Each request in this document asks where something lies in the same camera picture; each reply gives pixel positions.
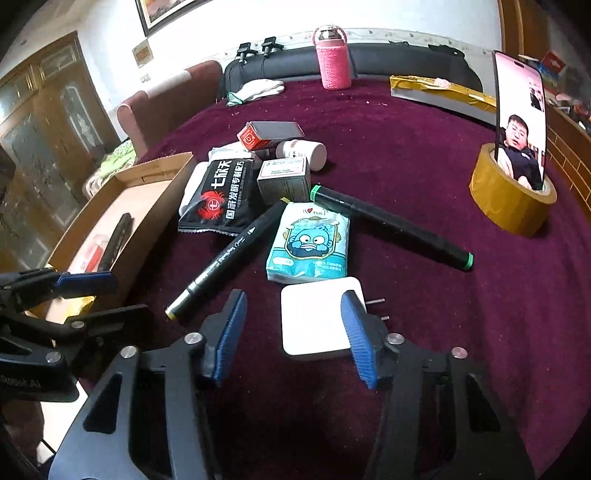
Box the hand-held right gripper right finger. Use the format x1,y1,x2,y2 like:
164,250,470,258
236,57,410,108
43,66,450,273
340,291,536,480

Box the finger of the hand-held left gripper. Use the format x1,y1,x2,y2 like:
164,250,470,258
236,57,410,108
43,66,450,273
0,269,119,319
0,303,149,370

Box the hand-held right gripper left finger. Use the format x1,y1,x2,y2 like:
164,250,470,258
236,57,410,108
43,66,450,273
48,288,249,480

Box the white square charger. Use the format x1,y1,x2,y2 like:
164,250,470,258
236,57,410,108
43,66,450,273
280,276,389,356

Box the black marker with yellow cap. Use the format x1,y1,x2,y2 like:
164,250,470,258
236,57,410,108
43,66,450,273
165,199,289,322

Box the shallow cardboard box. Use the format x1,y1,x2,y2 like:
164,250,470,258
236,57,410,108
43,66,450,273
44,151,197,324

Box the blue cartoon tissue packet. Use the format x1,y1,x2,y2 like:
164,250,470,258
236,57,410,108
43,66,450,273
265,202,351,284

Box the black marker with green caps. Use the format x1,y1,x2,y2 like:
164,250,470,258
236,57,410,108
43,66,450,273
309,184,475,273

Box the black snack packet red crab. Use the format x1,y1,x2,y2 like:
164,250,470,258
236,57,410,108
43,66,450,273
178,159,257,237

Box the small grey carton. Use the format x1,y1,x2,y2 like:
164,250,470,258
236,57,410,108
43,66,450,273
256,157,312,205

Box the red and grey carton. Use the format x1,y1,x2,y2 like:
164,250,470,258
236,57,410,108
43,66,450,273
236,121,305,152

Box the white and red packet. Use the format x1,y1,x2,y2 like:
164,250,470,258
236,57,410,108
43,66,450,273
74,233,112,273

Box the black ribbed stick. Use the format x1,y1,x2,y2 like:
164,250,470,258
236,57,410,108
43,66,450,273
95,212,134,273

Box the green cloth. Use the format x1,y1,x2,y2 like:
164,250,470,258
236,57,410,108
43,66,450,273
83,141,139,195

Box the wooden glass-door cabinet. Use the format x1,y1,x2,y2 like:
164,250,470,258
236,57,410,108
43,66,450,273
0,31,121,273

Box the brown armchair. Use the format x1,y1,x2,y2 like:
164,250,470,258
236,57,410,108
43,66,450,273
115,60,225,160

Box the maroon tablecloth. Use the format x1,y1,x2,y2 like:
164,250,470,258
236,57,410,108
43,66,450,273
131,76,591,480

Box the brown packing tape roll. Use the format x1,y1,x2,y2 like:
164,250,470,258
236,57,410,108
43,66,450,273
468,142,558,238

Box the white work gloves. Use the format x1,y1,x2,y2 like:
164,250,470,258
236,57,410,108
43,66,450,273
226,78,286,107

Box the yellow padded envelope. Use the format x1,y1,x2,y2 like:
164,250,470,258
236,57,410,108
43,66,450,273
389,75,499,127

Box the pink knit-sleeved bottle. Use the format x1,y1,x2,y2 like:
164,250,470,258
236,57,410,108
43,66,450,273
312,25,352,90

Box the black leather sofa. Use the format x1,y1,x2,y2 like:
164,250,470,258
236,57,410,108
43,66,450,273
217,44,485,100

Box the smartphone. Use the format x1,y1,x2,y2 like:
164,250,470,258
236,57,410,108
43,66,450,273
492,50,548,191

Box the pile of sideboard clutter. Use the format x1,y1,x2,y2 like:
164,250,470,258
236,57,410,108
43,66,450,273
540,51,591,130

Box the wall plaque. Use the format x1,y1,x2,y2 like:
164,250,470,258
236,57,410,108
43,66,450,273
131,38,154,69

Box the framed wall picture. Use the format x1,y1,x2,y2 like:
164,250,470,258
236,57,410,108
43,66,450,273
135,0,204,38

